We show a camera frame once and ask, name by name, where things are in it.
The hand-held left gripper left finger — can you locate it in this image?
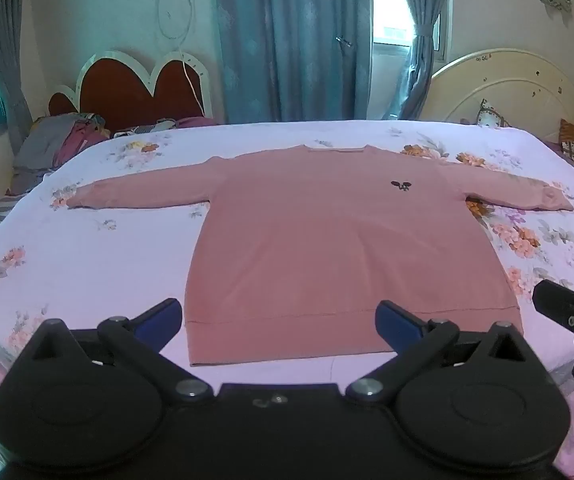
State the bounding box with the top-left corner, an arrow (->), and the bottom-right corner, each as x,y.
16,298 -> 214,406

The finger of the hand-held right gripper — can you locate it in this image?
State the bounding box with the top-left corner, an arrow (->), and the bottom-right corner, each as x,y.
534,280 -> 574,333

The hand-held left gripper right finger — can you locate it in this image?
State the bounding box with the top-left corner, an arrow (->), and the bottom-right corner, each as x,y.
345,300 -> 542,405

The pink sweater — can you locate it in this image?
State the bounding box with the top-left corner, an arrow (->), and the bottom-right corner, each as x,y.
66,144 -> 574,367

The pile of clothes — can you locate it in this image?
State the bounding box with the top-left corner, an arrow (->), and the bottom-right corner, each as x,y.
13,112 -> 111,172

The floral bed sheet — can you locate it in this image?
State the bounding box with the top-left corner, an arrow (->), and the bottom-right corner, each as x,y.
0,119 -> 574,480

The patterned cloth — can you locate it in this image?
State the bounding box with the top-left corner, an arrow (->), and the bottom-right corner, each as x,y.
112,119 -> 178,139

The white patterned pillow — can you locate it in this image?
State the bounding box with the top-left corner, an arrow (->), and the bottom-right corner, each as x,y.
476,99 -> 514,129

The magenta pillow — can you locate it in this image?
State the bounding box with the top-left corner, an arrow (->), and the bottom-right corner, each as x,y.
174,116 -> 218,129

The cream round headboard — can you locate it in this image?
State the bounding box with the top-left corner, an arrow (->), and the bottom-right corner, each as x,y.
431,49 -> 574,143

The red heart-shaped headboard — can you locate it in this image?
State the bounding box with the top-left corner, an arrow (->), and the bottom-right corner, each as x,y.
48,50 -> 214,133

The blue-grey tied curtain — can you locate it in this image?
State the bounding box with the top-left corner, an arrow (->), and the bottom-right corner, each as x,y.
394,0 -> 455,121

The blue-grey wide curtain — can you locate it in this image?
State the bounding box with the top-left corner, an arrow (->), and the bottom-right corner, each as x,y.
214,0 -> 375,123

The bright window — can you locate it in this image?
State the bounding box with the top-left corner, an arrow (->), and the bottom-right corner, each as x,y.
371,0 -> 450,61

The white cable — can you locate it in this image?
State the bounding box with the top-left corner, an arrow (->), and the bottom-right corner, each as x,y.
157,0 -> 206,117

